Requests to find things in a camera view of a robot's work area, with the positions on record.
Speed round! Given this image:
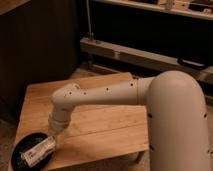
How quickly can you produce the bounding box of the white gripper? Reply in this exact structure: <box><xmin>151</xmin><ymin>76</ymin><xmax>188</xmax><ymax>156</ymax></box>
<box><xmin>49</xmin><ymin>120</ymin><xmax>69</xmax><ymax>149</ymax></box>

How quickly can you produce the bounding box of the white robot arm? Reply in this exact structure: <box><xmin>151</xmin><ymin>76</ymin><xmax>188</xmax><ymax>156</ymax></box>
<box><xmin>49</xmin><ymin>71</ymin><xmax>211</xmax><ymax>171</ymax></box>

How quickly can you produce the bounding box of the black ceramic bowl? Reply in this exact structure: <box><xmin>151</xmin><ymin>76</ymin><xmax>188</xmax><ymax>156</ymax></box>
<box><xmin>11</xmin><ymin>132</ymin><xmax>52</xmax><ymax>171</ymax></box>

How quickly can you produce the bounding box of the wooden table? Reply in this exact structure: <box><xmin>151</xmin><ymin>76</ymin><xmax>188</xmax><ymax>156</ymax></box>
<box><xmin>15</xmin><ymin>80</ymin><xmax>148</xmax><ymax>171</ymax></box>

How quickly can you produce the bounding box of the dark wooden cabinet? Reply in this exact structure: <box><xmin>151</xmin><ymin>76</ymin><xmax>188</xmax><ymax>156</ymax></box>
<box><xmin>0</xmin><ymin>0</ymin><xmax>79</xmax><ymax>123</ymax></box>

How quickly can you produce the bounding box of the long grey case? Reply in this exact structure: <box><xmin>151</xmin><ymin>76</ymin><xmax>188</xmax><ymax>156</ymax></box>
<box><xmin>80</xmin><ymin>37</ymin><xmax>213</xmax><ymax>84</ymax></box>

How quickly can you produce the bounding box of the metal pole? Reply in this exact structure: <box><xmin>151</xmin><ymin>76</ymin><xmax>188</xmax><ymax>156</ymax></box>
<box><xmin>86</xmin><ymin>0</ymin><xmax>93</xmax><ymax>40</ymax></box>

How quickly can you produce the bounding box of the wooden shelf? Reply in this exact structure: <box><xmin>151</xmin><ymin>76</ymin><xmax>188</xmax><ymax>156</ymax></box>
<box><xmin>93</xmin><ymin>0</ymin><xmax>213</xmax><ymax>21</ymax></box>

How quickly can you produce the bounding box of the black case handle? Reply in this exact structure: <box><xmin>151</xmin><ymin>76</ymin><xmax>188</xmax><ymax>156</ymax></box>
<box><xmin>177</xmin><ymin>58</ymin><xmax>209</xmax><ymax>70</ymax></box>

